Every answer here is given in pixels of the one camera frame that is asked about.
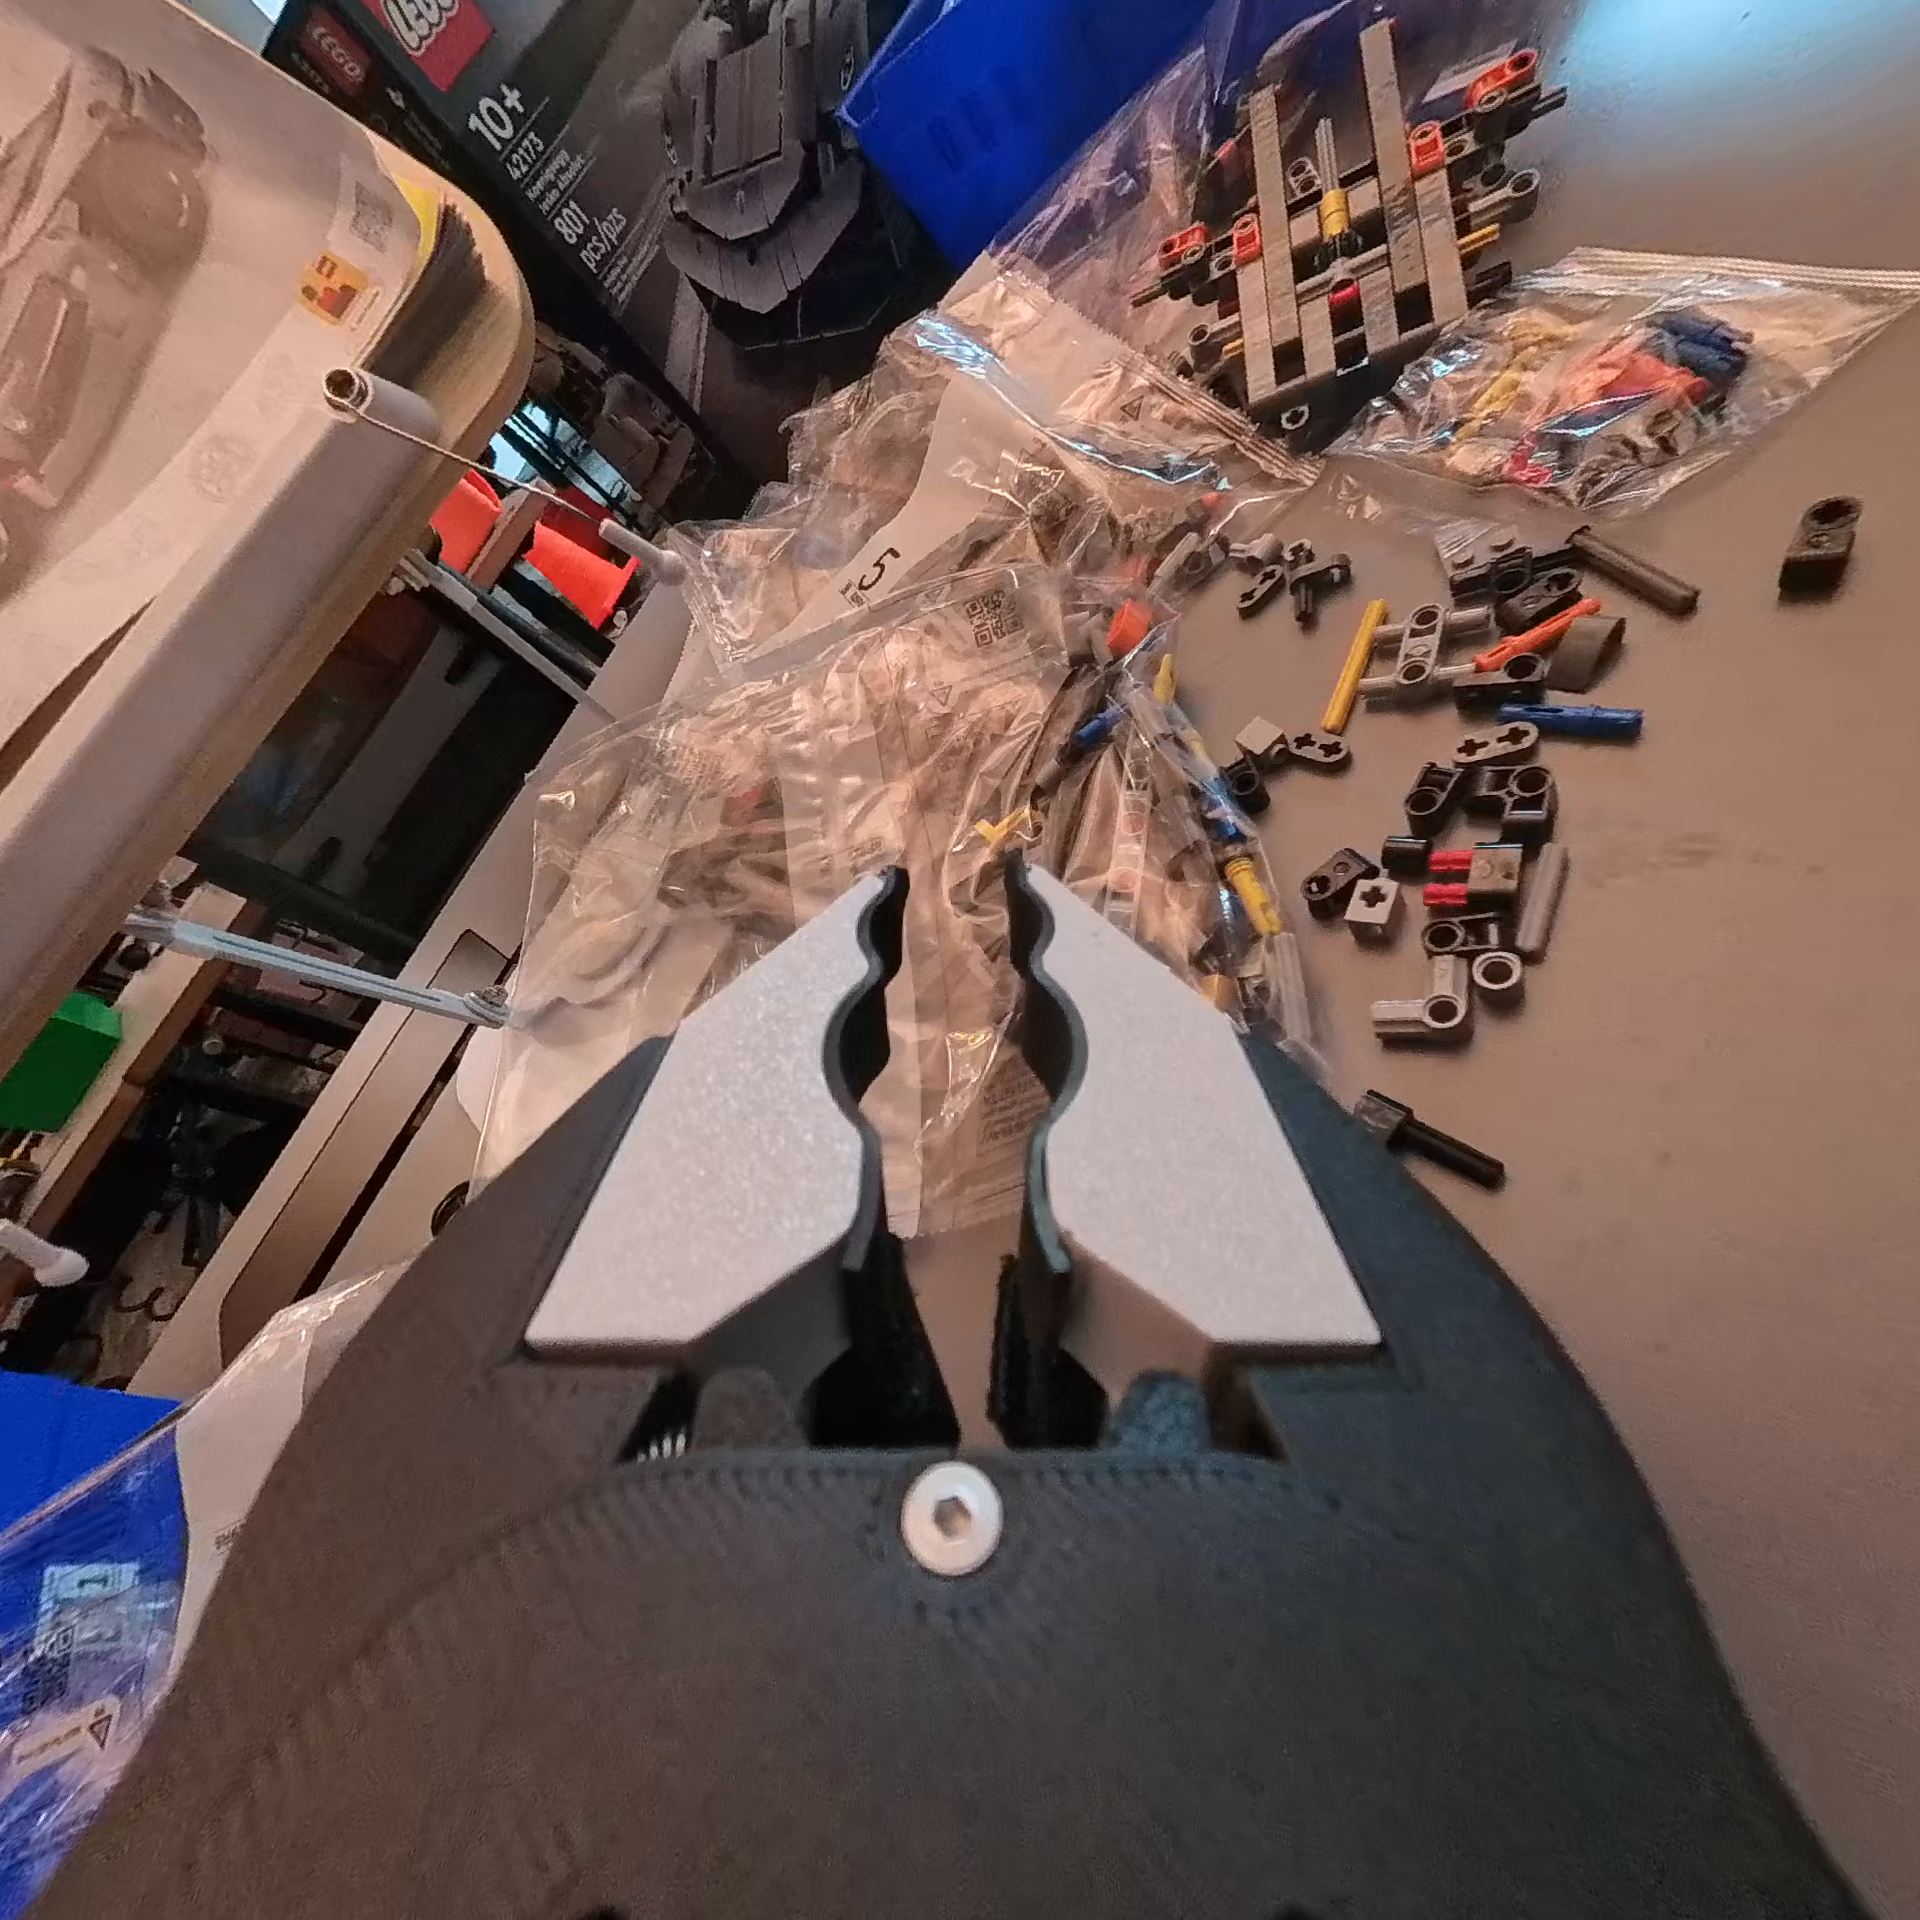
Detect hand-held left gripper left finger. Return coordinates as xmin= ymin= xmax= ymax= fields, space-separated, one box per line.
xmin=521 ymin=863 xmax=963 ymax=1452

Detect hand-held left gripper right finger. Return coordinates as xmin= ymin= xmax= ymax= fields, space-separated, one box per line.
xmin=991 ymin=857 xmax=1386 ymax=1452

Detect clear bag of lego wheels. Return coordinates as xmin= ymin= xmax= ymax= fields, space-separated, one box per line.
xmin=479 ymin=631 xmax=1087 ymax=1250

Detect dark grey long lego axle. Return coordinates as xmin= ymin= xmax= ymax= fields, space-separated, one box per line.
xmin=1567 ymin=526 xmax=1704 ymax=615

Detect yellow lego axle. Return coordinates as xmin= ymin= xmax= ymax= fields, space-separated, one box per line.
xmin=1325 ymin=599 xmax=1392 ymax=734

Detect orange lego pin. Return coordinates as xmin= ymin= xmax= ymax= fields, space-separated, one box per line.
xmin=1477 ymin=599 xmax=1605 ymax=675

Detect grey lego chassis assembly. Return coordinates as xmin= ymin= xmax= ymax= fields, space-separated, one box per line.
xmin=1127 ymin=15 xmax=1568 ymax=453

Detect black lego set box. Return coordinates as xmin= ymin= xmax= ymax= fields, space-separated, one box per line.
xmin=258 ymin=0 xmax=964 ymax=505

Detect black connector with red pins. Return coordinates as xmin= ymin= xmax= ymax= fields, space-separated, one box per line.
xmin=1381 ymin=838 xmax=1527 ymax=914

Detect light grey double pin connector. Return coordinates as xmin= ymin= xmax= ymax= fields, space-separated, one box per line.
xmin=1355 ymin=604 xmax=1489 ymax=708

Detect orange plastic object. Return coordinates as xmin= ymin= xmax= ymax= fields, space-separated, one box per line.
xmin=432 ymin=465 xmax=635 ymax=635

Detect green box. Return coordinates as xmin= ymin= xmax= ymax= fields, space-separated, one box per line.
xmin=0 ymin=997 xmax=125 ymax=1135

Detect beige book stand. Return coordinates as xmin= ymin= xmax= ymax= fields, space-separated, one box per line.
xmin=0 ymin=0 xmax=541 ymax=1069

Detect small clear bag coloured pins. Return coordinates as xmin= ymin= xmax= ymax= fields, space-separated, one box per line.
xmin=1340 ymin=246 xmax=1920 ymax=522

